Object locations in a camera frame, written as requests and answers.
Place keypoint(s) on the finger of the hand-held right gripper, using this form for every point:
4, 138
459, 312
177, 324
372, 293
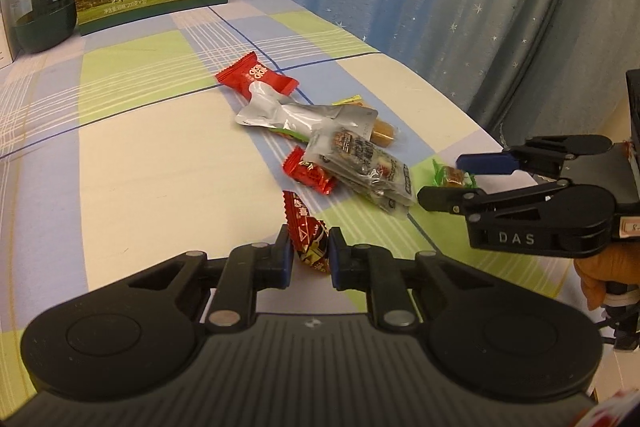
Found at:
445, 198
485, 163

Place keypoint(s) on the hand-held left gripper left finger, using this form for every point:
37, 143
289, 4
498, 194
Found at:
285, 254

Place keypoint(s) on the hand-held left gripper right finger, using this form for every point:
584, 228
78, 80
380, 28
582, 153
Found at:
336, 263

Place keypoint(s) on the green candy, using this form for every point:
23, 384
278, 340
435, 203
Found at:
452, 174

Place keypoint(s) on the dark red candy packet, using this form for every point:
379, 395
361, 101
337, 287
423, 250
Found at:
305, 232

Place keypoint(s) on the small bright red candy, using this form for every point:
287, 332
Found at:
307, 172

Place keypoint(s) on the brown candy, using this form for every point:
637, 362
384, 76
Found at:
385, 132

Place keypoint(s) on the clear packet of snacks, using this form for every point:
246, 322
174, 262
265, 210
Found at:
360, 159

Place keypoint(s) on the silver pouch with green edge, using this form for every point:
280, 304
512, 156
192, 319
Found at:
290, 114

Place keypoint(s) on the person's right hand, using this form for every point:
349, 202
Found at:
595, 277

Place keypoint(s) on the plaid tablecloth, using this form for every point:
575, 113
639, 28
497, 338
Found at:
150, 167

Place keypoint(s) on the red candy with white label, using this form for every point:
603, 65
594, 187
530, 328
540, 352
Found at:
255, 74

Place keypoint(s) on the dark green glass jar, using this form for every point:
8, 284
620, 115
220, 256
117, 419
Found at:
42, 7

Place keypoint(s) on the white product box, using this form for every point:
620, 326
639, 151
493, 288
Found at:
6, 22

